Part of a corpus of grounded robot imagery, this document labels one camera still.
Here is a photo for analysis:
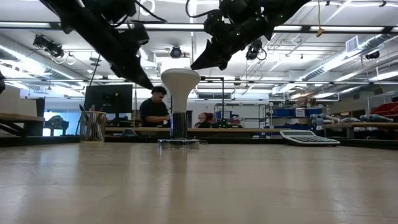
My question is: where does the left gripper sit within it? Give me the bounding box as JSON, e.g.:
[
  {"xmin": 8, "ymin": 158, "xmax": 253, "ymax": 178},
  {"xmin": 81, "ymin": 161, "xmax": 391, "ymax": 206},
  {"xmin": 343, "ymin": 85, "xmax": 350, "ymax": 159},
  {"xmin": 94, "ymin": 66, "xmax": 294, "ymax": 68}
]
[{"xmin": 104, "ymin": 21, "xmax": 154, "ymax": 90}]

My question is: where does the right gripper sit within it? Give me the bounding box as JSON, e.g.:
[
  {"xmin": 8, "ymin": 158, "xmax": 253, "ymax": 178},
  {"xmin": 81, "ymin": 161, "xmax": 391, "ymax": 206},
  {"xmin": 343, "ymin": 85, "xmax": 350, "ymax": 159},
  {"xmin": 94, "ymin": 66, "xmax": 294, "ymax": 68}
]
[{"xmin": 190, "ymin": 0, "xmax": 276, "ymax": 72}]

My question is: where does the white lightbulb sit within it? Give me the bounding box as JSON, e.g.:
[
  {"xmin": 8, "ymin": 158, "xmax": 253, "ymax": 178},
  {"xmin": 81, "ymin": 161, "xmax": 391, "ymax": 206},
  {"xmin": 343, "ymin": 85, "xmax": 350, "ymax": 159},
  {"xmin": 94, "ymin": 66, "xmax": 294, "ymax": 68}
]
[{"xmin": 160, "ymin": 68, "xmax": 201, "ymax": 114}]

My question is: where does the black computer monitor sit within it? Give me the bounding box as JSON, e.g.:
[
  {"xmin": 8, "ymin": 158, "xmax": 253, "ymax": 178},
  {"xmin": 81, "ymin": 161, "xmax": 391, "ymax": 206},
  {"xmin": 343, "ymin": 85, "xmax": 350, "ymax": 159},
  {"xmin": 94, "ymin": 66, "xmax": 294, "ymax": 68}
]
[{"xmin": 83, "ymin": 83, "xmax": 134, "ymax": 119}]

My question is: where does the person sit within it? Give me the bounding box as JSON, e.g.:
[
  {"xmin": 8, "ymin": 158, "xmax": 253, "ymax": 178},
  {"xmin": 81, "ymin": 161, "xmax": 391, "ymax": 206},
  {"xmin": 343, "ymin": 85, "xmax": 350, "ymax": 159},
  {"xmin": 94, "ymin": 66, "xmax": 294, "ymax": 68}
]
[
  {"xmin": 139, "ymin": 85, "xmax": 172, "ymax": 128},
  {"xmin": 194, "ymin": 111, "xmax": 216, "ymax": 129}
]

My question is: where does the black pole stand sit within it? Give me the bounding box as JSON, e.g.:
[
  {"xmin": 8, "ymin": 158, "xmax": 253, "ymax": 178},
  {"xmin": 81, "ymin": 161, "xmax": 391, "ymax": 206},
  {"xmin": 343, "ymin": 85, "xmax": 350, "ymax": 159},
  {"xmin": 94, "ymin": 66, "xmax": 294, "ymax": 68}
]
[{"xmin": 200, "ymin": 75, "xmax": 226, "ymax": 127}]

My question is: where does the light wood desk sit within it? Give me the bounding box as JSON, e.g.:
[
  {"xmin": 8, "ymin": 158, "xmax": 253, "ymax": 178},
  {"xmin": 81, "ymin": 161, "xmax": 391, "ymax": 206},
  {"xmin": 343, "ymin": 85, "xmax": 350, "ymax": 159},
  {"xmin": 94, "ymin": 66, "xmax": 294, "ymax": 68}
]
[{"xmin": 104, "ymin": 126, "xmax": 289, "ymax": 135}]

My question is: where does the blue storage bin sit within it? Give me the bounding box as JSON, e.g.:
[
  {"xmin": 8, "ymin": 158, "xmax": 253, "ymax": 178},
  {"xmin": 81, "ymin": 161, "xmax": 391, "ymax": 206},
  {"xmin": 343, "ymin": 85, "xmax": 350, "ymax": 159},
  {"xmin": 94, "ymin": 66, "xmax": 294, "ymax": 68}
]
[
  {"xmin": 306, "ymin": 107, "xmax": 324, "ymax": 117},
  {"xmin": 272, "ymin": 108, "xmax": 295, "ymax": 118}
]

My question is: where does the low white box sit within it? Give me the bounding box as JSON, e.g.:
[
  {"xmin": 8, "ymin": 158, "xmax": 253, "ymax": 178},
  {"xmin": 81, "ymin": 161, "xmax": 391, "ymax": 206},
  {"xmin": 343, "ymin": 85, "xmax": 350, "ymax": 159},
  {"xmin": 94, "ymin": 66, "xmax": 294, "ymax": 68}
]
[{"xmin": 19, "ymin": 98, "xmax": 39, "ymax": 118}]

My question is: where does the grey desk calculator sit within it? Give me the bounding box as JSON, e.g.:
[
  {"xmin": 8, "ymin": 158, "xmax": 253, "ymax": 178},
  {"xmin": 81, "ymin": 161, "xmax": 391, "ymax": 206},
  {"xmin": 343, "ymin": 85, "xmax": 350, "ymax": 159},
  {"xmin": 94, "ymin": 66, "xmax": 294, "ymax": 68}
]
[{"xmin": 279, "ymin": 129, "xmax": 341, "ymax": 147}]

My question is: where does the wood side table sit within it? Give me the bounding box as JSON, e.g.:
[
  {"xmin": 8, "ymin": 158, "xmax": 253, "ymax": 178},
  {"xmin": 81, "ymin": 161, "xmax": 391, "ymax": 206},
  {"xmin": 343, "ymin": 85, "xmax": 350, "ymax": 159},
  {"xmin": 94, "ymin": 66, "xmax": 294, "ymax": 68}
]
[{"xmin": 0, "ymin": 112, "xmax": 46, "ymax": 138}]

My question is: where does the tall white box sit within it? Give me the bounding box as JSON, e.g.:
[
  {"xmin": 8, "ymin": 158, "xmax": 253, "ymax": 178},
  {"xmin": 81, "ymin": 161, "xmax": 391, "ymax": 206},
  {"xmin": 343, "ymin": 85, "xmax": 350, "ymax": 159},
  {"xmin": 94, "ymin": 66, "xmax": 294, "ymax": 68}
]
[{"xmin": 0, "ymin": 85, "xmax": 21, "ymax": 116}]

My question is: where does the wood workbench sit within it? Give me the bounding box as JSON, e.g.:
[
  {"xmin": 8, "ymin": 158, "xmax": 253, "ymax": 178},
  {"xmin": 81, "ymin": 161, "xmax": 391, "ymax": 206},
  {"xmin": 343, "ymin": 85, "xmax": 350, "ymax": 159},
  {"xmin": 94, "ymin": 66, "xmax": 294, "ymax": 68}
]
[{"xmin": 322, "ymin": 121, "xmax": 398, "ymax": 139}]

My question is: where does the red storage bin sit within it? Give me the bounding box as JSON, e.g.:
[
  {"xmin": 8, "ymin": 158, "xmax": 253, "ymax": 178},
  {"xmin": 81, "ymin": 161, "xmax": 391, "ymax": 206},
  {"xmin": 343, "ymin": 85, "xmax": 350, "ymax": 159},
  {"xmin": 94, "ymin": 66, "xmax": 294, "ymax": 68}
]
[{"xmin": 369, "ymin": 101, "xmax": 398, "ymax": 118}]

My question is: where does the black rig camera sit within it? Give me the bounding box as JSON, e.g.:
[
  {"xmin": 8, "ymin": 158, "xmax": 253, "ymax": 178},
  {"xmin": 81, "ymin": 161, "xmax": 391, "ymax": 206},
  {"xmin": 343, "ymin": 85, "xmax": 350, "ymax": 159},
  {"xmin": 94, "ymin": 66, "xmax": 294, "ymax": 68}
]
[
  {"xmin": 244, "ymin": 38, "xmax": 268, "ymax": 62},
  {"xmin": 32, "ymin": 34, "xmax": 65, "ymax": 59},
  {"xmin": 169, "ymin": 45, "xmax": 183, "ymax": 59}
]

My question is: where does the gold wire pen cup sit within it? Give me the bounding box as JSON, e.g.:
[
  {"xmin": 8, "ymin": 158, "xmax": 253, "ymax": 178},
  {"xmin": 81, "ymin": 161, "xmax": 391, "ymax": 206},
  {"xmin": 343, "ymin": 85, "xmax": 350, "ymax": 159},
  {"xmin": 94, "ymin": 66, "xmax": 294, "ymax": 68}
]
[{"xmin": 79, "ymin": 104, "xmax": 108, "ymax": 144}]

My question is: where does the yellow hanging cord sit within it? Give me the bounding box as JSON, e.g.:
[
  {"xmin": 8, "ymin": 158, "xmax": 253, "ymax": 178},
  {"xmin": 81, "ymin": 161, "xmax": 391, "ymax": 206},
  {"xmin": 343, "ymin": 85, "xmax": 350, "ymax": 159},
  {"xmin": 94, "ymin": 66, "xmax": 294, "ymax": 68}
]
[{"xmin": 316, "ymin": 0, "xmax": 326, "ymax": 38}]

